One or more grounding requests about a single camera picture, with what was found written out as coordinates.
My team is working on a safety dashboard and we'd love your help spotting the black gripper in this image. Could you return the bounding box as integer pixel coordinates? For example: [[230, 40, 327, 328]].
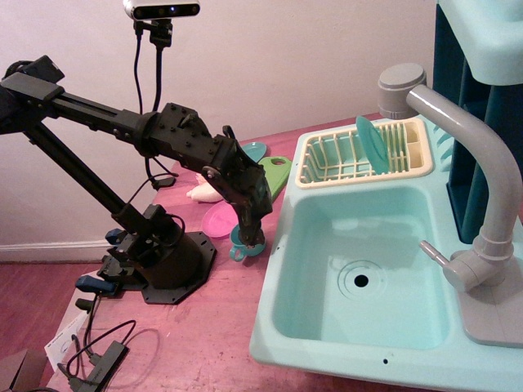
[[201, 126, 272, 247]]

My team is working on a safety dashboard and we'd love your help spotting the teal toy cup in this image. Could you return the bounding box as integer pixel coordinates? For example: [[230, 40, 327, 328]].
[[230, 225, 266, 262]]

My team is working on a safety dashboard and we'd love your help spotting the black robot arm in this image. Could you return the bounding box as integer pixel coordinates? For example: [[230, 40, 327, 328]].
[[1, 56, 272, 304]]

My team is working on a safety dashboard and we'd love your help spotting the light teal toy sink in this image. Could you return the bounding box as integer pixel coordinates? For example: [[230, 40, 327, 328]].
[[250, 117, 522, 391]]

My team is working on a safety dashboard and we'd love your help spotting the pink toy plate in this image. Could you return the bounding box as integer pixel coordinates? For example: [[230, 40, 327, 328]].
[[201, 201, 238, 238]]

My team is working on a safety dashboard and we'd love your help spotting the cream toy food item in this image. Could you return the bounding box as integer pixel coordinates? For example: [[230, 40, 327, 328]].
[[186, 174, 223, 203]]

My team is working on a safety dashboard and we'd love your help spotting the green toy cutting board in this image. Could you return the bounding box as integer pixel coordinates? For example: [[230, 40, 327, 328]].
[[259, 156, 292, 202]]

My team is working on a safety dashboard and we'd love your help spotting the teal plate on table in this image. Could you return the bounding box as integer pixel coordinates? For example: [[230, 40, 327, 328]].
[[241, 141, 268, 163]]

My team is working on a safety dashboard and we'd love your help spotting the cream dish rack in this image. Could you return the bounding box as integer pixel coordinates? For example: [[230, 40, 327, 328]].
[[294, 118, 433, 189]]

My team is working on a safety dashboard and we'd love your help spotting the teal plate in rack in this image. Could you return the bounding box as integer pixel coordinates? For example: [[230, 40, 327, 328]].
[[355, 116, 389, 175]]

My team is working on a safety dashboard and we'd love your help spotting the black usb hub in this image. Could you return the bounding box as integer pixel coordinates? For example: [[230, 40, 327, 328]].
[[84, 341, 129, 391]]

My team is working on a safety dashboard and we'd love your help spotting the white paper sheet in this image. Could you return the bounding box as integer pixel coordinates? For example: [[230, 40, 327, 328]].
[[44, 289, 95, 372]]

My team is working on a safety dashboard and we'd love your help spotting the gray toy faucet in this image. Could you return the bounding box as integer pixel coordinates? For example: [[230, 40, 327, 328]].
[[378, 63, 522, 348]]

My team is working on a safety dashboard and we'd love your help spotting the dark teal toy cabinet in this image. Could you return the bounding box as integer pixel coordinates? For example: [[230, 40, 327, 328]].
[[433, 1, 522, 246]]

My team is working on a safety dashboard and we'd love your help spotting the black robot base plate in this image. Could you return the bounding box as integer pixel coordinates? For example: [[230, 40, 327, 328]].
[[140, 231, 217, 305]]

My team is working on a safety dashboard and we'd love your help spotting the blue handled clamp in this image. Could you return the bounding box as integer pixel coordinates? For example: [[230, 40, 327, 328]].
[[75, 275, 117, 295]]

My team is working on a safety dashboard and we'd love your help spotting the black camera cable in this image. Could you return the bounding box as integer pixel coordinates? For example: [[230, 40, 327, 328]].
[[132, 20, 179, 189]]

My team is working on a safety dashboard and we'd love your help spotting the silver depth camera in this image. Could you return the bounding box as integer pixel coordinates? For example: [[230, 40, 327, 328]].
[[123, 0, 200, 21]]

